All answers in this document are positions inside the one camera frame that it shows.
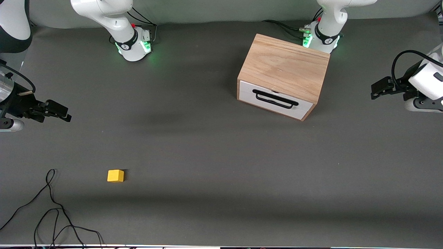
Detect thin black loose cable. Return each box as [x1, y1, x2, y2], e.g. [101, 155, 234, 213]
[0, 169, 104, 249]

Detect black left arm base cables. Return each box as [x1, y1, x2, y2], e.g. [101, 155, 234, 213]
[262, 9, 324, 39]

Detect white-front drawer with black handle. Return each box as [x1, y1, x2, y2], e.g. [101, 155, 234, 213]
[239, 81, 313, 117]

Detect yellow wooden block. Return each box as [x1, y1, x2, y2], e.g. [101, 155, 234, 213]
[107, 169, 124, 183]

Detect wooden drawer cabinet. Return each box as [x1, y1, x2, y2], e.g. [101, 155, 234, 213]
[237, 34, 331, 121]

